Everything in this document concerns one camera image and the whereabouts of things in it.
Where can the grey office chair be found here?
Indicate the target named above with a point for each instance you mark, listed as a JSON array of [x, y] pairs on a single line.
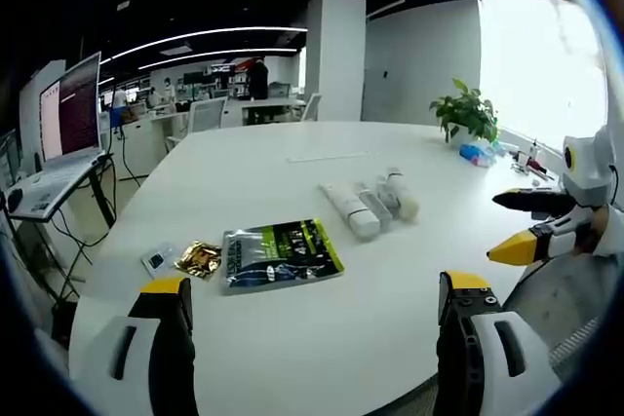
[[312, 106]]

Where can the white skincare bottle cream cap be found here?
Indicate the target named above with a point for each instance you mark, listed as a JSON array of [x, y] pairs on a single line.
[[402, 194]]

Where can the white mesh office chair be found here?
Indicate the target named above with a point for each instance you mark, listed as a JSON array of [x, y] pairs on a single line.
[[207, 114]]

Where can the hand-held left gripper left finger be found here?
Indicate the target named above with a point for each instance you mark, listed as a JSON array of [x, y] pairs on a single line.
[[146, 352]]

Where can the black computer mouse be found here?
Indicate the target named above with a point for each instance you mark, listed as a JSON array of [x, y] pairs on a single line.
[[14, 198]]

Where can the blue plastic packet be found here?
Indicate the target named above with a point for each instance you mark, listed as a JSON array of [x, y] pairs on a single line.
[[477, 154]]

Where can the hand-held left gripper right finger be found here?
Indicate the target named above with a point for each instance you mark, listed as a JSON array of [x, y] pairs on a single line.
[[482, 352]]

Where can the clear grey skincare bottle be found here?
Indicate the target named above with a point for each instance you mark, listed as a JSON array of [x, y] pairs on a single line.
[[374, 204]]

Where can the black and green packet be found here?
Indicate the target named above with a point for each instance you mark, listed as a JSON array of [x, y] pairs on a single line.
[[283, 255]]

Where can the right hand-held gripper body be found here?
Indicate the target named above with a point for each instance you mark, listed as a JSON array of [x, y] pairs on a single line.
[[587, 170]]

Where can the small white sachet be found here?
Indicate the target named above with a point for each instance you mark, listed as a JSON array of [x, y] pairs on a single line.
[[157, 258]]

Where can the gold foil packet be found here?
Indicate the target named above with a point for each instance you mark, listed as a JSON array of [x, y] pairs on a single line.
[[197, 260]]

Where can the small items on windowsill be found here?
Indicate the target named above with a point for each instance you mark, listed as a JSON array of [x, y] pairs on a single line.
[[529, 160]]

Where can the laptop stand table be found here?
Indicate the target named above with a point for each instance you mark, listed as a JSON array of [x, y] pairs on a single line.
[[92, 201]]

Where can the open laptop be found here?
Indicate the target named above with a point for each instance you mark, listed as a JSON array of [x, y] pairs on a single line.
[[73, 109]]

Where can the green potted plant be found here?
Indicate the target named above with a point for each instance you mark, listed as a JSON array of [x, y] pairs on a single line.
[[468, 111]]

